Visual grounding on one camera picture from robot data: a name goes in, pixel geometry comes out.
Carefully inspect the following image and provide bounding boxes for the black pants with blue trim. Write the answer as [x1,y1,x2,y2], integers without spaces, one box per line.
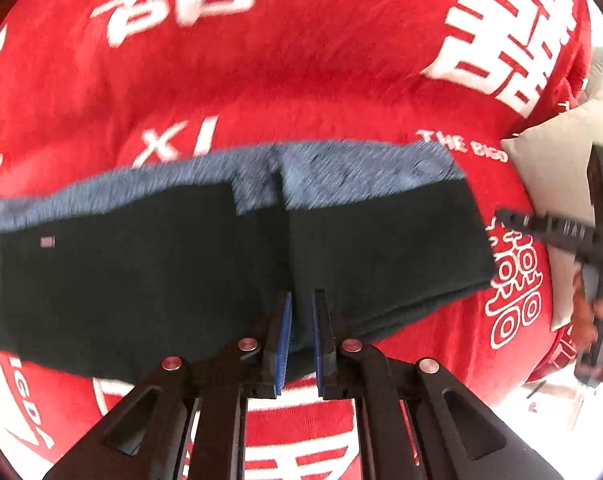
[0,141,497,380]

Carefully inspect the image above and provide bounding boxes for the pale grey-green pillow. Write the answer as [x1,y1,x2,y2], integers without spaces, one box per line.
[501,99,603,332]

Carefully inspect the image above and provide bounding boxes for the person's right hand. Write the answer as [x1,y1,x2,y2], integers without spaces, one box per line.
[572,267,603,361]

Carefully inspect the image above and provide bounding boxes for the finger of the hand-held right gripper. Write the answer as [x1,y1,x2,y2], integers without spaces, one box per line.
[494,207,603,262]

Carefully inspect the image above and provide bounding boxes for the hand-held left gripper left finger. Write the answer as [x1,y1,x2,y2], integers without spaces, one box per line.
[42,292,294,480]

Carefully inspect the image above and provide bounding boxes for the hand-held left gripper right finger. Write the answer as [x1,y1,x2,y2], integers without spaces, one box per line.
[313,287,565,480]

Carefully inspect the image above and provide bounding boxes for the red printed blanket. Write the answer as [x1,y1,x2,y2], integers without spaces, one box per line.
[0,0,599,480]

